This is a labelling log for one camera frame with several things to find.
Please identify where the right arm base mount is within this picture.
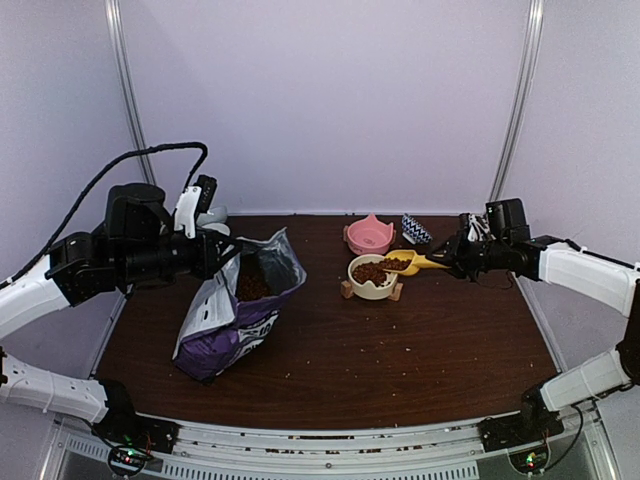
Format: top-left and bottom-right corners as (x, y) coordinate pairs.
(477, 414), (564, 476)

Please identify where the brown kibble in cream bowl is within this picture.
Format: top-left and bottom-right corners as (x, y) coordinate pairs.
(351, 262), (387, 287)

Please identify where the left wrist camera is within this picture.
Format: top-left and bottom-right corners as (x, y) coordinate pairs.
(173, 174), (218, 239)

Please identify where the right aluminium corner post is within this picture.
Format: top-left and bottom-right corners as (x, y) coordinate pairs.
(489, 0), (545, 201)

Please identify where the dark blue white bowl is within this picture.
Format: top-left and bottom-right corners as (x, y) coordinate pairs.
(204, 223), (231, 236)

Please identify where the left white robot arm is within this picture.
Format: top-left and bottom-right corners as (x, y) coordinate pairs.
(1, 178), (241, 444)

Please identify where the brown kibble in scoop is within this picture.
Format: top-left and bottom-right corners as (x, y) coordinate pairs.
(377, 257), (411, 272)

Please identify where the aluminium corner post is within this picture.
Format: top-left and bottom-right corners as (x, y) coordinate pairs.
(103, 0), (157, 186)
(489, 0), (545, 201)

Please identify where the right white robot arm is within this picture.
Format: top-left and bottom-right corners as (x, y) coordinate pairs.
(348, 198), (639, 442)

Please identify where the pink cat-ear pet bowl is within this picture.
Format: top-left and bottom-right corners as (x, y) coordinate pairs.
(343, 214), (396, 255)

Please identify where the cream cat-ear pet bowl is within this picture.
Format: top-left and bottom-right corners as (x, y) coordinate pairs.
(343, 254), (400, 301)

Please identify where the blue white patterned bowl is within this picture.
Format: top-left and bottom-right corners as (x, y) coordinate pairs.
(401, 214), (433, 245)

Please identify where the wooden bowl stand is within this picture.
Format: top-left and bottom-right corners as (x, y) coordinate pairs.
(340, 281), (403, 301)

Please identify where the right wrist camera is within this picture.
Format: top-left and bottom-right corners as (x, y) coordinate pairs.
(459, 213), (494, 242)

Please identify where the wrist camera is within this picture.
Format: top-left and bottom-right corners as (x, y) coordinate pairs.
(459, 213), (494, 242)
(173, 174), (218, 239)

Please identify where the left aluminium corner post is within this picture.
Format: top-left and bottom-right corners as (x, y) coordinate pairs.
(103, 0), (157, 186)

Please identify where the front aluminium frame rail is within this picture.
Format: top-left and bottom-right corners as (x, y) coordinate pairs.
(49, 394), (601, 480)

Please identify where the purple pet food bag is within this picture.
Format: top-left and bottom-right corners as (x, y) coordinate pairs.
(172, 228), (307, 384)

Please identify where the light green ribbed bowl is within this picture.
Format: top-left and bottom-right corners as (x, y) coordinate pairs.
(198, 206), (228, 225)

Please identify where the yellow plastic food scoop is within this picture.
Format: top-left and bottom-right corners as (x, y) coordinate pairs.
(379, 250), (447, 276)

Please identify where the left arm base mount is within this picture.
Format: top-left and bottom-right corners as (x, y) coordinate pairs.
(87, 416), (180, 479)

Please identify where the left black braided cable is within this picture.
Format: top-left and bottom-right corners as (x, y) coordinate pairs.
(0, 141), (209, 286)

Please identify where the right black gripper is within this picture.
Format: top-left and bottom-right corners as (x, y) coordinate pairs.
(426, 228), (509, 281)

